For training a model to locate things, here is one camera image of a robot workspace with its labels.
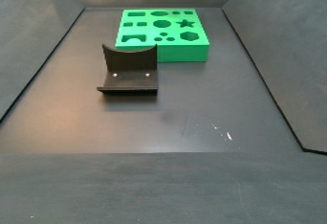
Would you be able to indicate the black curved holder stand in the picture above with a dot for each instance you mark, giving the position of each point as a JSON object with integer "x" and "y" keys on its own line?
{"x": 131, "y": 71}

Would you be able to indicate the green shape sorter block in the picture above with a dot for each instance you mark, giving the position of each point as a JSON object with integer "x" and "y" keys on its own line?
{"x": 172, "y": 29}

